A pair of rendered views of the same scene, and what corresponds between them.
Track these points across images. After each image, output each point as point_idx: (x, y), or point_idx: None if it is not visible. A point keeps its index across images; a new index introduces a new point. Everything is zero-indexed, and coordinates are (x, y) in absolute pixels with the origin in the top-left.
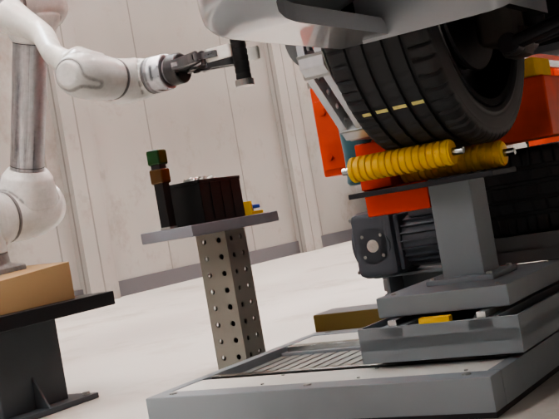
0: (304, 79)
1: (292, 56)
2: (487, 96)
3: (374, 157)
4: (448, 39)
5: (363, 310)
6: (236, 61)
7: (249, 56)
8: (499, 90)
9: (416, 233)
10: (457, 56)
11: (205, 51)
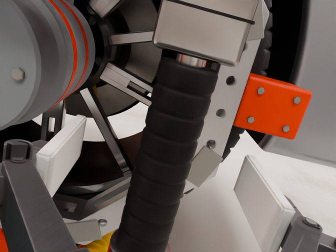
0: (200, 185)
1: (16, 121)
2: (40, 131)
3: (107, 242)
4: (138, 102)
5: None
6: (179, 201)
7: (71, 160)
8: (31, 121)
9: None
10: (118, 113)
11: (292, 218)
